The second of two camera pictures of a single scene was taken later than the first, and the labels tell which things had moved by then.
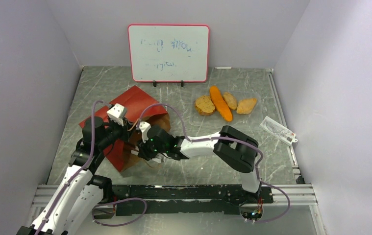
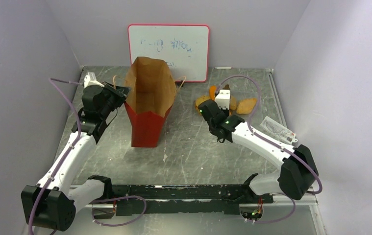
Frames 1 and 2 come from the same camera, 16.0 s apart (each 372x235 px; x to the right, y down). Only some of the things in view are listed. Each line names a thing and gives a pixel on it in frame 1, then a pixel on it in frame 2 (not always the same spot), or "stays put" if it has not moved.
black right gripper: (143, 152) -> (226, 111)
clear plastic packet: (278, 130) stays put
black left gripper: (123, 129) -> (120, 93)
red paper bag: (143, 111) -> (149, 99)
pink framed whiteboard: (172, 53) stays put
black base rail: (146, 199) stays put
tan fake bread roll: (230, 101) stays put
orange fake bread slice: (246, 106) stays put
